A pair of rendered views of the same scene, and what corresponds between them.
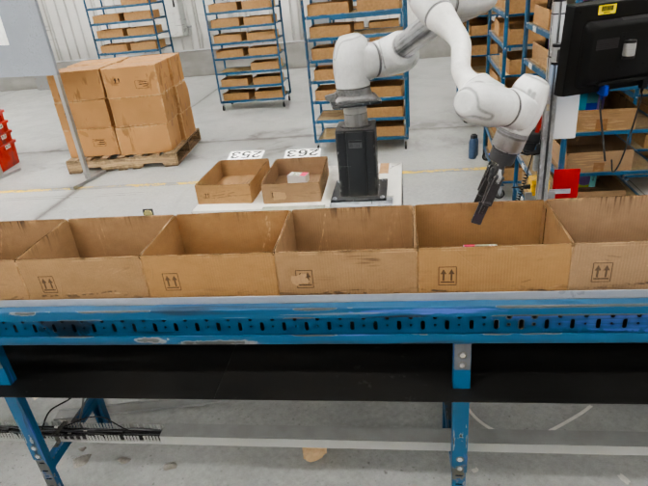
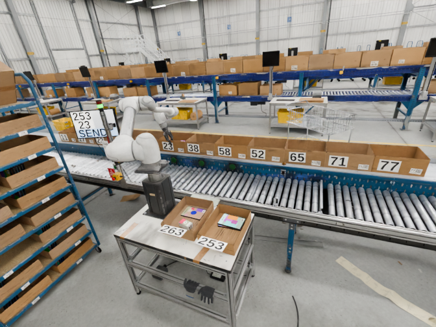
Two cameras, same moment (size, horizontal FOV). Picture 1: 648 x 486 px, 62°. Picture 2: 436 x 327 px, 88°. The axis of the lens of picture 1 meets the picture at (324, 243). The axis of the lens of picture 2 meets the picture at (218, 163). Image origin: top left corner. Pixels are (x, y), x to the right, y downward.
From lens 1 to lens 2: 4.01 m
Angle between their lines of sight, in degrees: 125
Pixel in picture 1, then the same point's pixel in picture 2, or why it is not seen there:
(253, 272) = (228, 139)
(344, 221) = (201, 146)
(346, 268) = (209, 138)
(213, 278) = (237, 141)
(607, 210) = not seen: hidden behind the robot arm
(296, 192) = (196, 202)
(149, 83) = not seen: outside the picture
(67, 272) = (273, 141)
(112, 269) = (261, 140)
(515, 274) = (180, 138)
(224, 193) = (233, 210)
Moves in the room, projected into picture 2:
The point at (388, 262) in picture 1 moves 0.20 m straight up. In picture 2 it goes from (201, 136) to (199, 121)
